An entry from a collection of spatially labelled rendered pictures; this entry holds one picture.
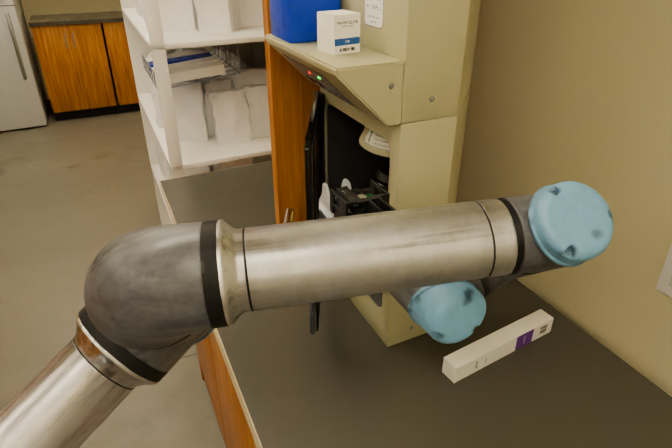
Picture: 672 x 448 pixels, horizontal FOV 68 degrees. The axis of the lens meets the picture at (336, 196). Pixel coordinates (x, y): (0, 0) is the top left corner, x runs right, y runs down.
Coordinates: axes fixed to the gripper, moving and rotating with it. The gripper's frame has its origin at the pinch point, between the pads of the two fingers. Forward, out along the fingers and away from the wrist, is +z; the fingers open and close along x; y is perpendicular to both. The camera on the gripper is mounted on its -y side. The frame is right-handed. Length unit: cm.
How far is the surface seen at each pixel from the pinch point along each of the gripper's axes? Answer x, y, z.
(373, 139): -13.5, 6.0, 8.7
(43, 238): 81, -128, 252
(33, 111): 93, -111, 484
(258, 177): -13, -34, 85
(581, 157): -54, 0, -5
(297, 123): -7.9, 2.3, 33.3
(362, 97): -4.2, 18.4, -3.7
